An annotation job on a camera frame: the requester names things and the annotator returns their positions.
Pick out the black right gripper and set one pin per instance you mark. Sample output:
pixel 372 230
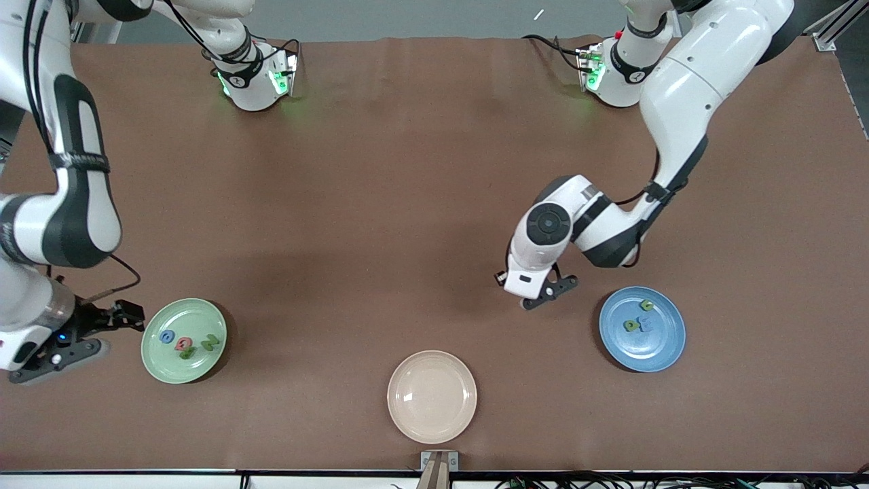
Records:
pixel 93 318

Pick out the red letter Q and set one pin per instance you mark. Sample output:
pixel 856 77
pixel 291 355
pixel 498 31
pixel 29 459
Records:
pixel 180 345

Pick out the green letter B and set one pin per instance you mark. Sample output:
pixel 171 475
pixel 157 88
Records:
pixel 188 353

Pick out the green letter p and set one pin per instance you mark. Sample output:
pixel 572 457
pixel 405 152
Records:
pixel 631 325

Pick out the blue letter m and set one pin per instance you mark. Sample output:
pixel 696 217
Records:
pixel 647 324

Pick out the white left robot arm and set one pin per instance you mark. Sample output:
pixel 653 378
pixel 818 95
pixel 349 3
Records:
pixel 706 75

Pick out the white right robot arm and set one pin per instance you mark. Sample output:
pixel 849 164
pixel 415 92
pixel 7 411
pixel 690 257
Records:
pixel 81 224

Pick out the green plate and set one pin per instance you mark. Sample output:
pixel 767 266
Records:
pixel 183 370

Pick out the beige plate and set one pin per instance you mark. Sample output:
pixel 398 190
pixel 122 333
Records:
pixel 432 397

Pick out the blue plate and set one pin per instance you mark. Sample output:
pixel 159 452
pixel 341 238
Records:
pixel 641 353

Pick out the white table edge strip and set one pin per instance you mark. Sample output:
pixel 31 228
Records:
pixel 136 482

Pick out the brown table mat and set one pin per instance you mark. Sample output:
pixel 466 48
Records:
pixel 339 204

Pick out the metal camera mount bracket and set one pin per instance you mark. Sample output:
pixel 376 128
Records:
pixel 438 465

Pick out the aluminium frame profile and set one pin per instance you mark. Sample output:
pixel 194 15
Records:
pixel 825 42

